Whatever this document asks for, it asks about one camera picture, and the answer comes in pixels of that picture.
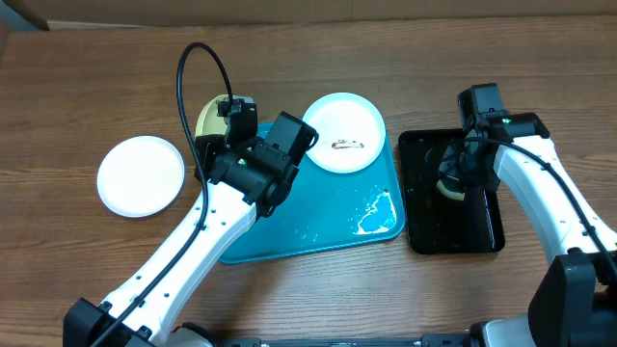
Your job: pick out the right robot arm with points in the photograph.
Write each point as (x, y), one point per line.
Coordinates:
(575, 303)

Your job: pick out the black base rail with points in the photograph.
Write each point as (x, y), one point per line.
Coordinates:
(427, 340)

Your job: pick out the yellow-green plate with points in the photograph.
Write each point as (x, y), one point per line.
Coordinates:
(233, 121)

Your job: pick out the dark chair leg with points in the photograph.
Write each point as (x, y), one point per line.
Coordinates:
(20, 16)

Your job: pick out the green and yellow sponge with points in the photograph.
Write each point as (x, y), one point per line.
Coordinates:
(452, 193)

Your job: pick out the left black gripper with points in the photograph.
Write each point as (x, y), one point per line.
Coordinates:
(209, 148)

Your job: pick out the teal plastic tray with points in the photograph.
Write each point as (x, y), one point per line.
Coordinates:
(327, 211)

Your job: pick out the black plastic tray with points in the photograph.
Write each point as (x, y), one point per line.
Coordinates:
(438, 224)

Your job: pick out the white plate with blue rim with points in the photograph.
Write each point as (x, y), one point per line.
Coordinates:
(351, 132)

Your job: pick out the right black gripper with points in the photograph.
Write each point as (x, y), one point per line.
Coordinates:
(450, 169)

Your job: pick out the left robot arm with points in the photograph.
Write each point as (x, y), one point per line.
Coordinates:
(249, 177)

